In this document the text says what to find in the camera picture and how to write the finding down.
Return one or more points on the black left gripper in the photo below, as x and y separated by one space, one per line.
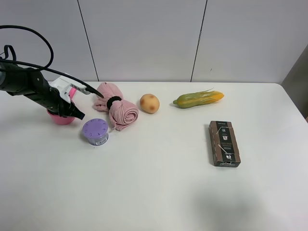
52 101

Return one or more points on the pink toy saucepan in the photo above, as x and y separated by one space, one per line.
64 120

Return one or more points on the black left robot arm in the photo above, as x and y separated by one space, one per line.
16 80

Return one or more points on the purple lidded air freshener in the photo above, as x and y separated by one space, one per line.
96 131

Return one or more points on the pink rolled towel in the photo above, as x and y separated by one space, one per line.
122 113

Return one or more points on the toy potato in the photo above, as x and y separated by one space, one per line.
149 103

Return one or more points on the toy corn cob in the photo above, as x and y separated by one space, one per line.
198 98

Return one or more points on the brown coffee capsule box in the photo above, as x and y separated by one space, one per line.
224 145

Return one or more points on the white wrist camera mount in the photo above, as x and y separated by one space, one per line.
67 88

